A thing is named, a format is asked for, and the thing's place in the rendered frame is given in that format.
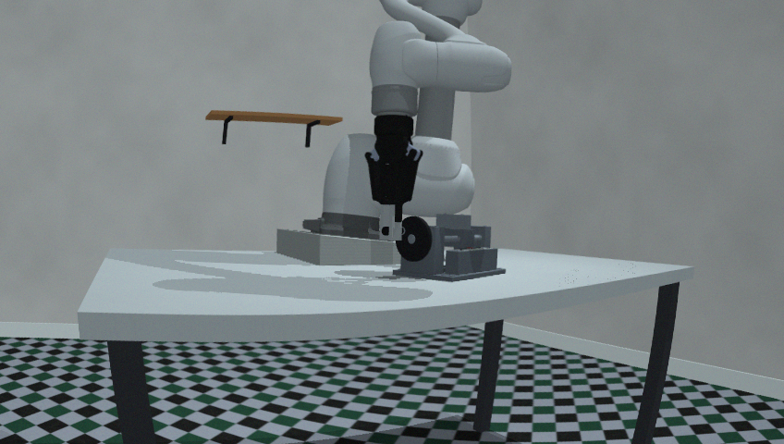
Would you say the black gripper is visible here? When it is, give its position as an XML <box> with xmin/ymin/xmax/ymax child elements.
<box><xmin>365</xmin><ymin>115</ymin><xmax>423</xmax><ymax>241</ymax></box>

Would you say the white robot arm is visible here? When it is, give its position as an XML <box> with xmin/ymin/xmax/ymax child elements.
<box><xmin>301</xmin><ymin>0</ymin><xmax>511</xmax><ymax>240</ymax></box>

